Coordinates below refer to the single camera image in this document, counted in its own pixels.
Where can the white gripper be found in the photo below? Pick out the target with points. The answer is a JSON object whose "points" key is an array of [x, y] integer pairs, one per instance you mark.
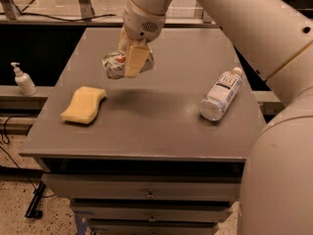
{"points": [[141, 23]]}

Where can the crushed 7up can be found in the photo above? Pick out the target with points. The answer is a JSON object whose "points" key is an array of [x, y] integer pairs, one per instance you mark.
{"points": [[114, 64]]}

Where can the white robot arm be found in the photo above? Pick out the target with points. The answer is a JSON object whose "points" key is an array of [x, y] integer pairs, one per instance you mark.
{"points": [[277, 43]]}

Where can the yellow sponge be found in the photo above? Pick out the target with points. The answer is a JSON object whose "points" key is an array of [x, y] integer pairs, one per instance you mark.
{"points": [[84, 105]]}

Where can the clear plastic water bottle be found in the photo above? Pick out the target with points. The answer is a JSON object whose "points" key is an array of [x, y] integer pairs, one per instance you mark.
{"points": [[217, 101]]}

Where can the white pump dispenser bottle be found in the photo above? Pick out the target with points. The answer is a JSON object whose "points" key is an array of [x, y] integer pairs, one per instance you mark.
{"points": [[23, 80]]}

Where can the grey drawer cabinet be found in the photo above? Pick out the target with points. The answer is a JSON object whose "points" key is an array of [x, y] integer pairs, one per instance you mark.
{"points": [[149, 163]]}

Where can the black floor bracket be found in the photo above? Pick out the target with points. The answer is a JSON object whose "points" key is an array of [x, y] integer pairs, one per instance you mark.
{"points": [[32, 210]]}

